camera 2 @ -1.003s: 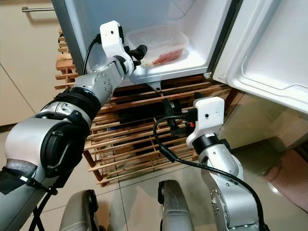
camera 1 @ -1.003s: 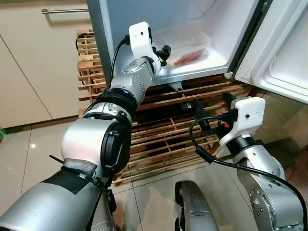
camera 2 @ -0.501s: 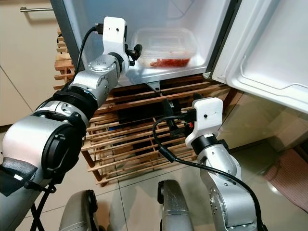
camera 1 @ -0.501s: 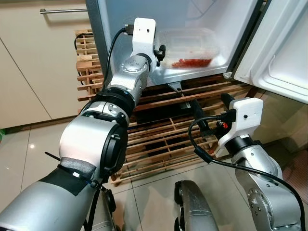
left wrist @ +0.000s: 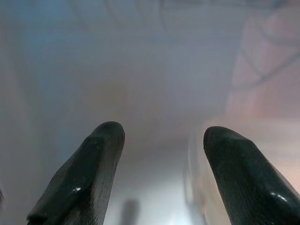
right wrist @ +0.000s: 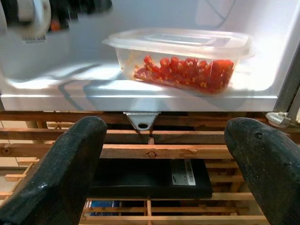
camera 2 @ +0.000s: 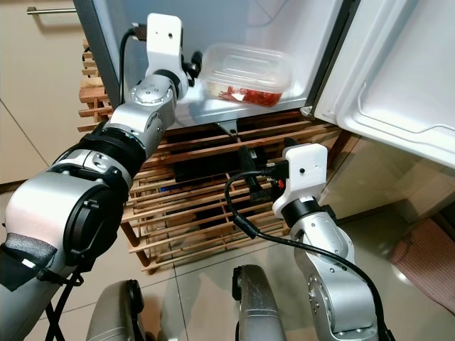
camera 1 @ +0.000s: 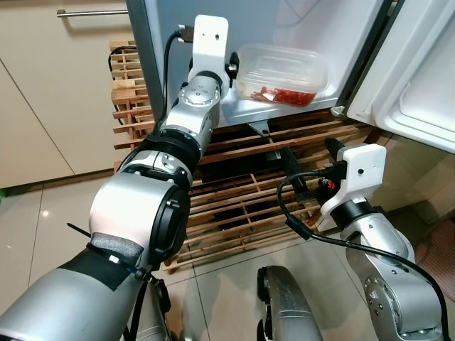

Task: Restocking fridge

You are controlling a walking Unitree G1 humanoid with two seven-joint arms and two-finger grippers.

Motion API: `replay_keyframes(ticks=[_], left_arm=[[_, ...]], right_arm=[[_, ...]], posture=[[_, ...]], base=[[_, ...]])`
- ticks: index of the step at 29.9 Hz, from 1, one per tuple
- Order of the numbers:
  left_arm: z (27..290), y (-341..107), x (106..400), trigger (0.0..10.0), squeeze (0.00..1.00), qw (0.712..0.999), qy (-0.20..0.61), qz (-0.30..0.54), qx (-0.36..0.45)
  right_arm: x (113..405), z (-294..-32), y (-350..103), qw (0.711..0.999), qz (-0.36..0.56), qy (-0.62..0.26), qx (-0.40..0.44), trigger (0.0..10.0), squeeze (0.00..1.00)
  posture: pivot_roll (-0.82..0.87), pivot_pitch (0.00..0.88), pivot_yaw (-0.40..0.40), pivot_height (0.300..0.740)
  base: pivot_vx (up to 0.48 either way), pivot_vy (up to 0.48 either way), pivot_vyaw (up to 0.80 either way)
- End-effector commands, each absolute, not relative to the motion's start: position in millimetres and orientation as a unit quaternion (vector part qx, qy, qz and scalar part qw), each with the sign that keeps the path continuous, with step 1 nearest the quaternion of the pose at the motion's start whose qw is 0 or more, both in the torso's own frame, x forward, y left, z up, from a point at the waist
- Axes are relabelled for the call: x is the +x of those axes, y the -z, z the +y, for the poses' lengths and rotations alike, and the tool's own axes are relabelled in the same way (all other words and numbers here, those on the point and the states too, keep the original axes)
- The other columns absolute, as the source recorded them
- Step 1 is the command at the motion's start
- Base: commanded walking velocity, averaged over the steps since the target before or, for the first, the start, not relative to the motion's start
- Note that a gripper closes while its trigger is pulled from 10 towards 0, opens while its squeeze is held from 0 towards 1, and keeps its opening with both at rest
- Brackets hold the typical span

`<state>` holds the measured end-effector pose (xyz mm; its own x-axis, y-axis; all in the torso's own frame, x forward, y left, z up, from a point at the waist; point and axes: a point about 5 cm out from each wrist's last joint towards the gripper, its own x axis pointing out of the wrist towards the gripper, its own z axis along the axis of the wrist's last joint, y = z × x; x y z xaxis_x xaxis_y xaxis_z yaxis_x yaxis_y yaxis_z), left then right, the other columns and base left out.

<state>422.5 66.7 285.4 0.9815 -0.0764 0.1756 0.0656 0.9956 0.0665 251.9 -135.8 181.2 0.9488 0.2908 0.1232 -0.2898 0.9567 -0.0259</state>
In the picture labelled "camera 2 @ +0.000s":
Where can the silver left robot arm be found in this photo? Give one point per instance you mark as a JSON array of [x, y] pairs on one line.
[[57, 220]]

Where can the grey robot leg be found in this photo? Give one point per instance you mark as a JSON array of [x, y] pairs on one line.
[[259, 309], [117, 316]]

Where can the white-lined fridge door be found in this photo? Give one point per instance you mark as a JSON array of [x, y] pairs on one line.
[[398, 64]]

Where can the wooden slatted rack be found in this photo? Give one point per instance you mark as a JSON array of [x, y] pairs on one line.
[[185, 213]]

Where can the cream kitchen cabinet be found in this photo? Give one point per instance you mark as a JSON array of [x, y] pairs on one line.
[[35, 78]]

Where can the clear plastic food container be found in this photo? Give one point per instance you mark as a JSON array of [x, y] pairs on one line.
[[249, 67]]

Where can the silver mini fridge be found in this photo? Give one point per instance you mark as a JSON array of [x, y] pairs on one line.
[[256, 21]]

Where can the white side counter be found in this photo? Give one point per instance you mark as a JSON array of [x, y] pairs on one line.
[[391, 181]]

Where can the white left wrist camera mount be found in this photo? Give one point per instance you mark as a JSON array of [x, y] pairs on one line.
[[163, 35]]

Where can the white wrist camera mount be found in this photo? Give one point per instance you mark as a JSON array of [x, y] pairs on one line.
[[304, 169], [163, 35]]

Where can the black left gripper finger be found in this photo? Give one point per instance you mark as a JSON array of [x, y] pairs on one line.
[[193, 61]]

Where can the grey robot right leg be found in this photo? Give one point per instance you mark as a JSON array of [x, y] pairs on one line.
[[259, 309]]

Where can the grey robot left leg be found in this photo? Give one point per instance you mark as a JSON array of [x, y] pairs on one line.
[[117, 316]]

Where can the pink floor mat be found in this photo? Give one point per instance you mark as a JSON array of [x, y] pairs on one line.
[[426, 256]]

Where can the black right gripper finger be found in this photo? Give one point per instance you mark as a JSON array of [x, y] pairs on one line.
[[249, 174], [289, 145]]

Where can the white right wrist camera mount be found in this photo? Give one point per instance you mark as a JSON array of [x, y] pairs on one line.
[[304, 169]]

